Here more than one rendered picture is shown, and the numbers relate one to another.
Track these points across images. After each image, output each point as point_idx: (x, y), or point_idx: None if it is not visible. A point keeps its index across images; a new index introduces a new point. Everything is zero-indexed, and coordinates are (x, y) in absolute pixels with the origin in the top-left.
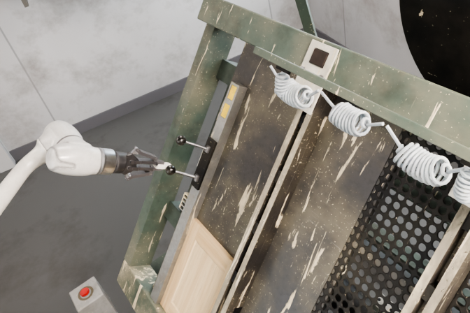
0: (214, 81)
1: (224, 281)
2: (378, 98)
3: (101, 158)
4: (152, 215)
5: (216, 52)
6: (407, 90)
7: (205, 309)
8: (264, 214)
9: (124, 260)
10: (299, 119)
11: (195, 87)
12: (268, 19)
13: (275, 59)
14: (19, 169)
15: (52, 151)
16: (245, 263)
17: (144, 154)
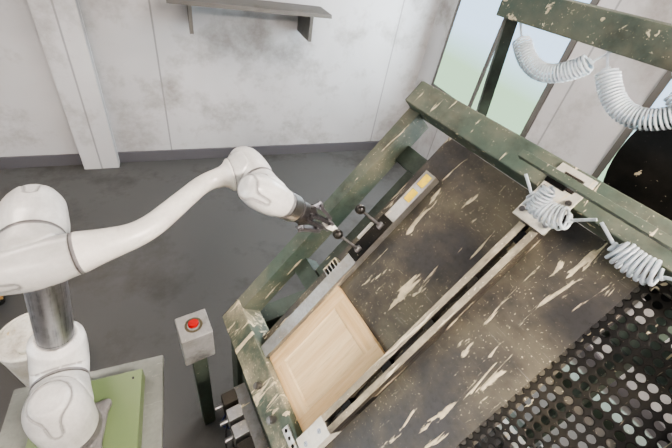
0: (392, 162)
1: (372, 367)
2: (646, 247)
3: (293, 203)
4: (285, 266)
5: (407, 137)
6: None
7: (329, 383)
8: (446, 315)
9: (237, 300)
10: (517, 234)
11: (377, 162)
12: (502, 126)
13: (554, 170)
14: (199, 184)
15: (252, 180)
16: (406, 358)
17: (325, 211)
